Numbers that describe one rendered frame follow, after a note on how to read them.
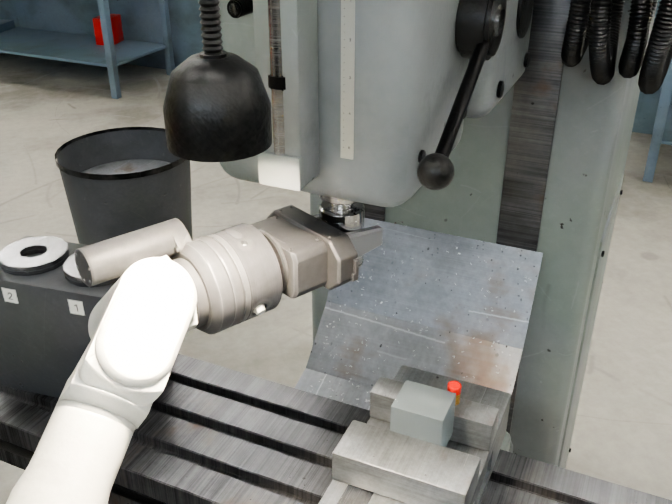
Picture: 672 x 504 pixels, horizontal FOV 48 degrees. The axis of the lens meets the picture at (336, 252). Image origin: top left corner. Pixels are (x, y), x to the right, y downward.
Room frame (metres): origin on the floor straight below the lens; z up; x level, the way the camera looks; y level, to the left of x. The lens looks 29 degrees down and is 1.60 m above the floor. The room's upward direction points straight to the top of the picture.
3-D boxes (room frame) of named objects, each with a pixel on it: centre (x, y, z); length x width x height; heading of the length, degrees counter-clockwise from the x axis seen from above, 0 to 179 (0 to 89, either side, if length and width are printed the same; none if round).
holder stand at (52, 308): (0.89, 0.36, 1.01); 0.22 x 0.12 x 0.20; 73
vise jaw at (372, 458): (0.61, -0.08, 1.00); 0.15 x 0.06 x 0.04; 66
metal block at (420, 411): (0.66, -0.10, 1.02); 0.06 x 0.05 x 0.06; 66
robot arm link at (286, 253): (0.64, 0.06, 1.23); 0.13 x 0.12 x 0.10; 41
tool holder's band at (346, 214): (0.70, -0.01, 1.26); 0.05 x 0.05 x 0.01
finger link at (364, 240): (0.68, -0.03, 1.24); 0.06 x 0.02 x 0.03; 130
